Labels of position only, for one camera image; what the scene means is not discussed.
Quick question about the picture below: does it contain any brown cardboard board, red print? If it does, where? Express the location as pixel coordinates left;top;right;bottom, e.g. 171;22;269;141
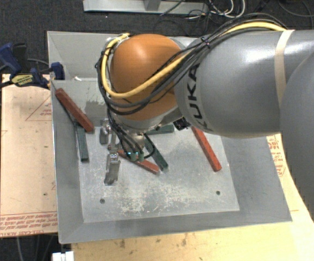
0;73;300;238

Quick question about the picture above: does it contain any grey metal bin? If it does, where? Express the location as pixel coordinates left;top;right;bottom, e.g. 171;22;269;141
47;30;293;244

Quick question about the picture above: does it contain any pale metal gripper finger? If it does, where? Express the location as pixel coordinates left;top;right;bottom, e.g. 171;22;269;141
103;152;122;185
99;119;111;146

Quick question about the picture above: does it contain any black cylinder on white bracket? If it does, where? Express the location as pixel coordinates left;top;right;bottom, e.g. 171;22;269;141
173;117;188;132

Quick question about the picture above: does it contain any red-brown flat block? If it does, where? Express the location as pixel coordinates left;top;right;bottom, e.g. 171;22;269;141
117;149;161;175
191;126;223;173
54;88;96;133

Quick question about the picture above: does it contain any dark green flat block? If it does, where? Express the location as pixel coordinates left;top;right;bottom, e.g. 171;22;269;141
146;124;175;136
143;136;170;172
74;122;90;162

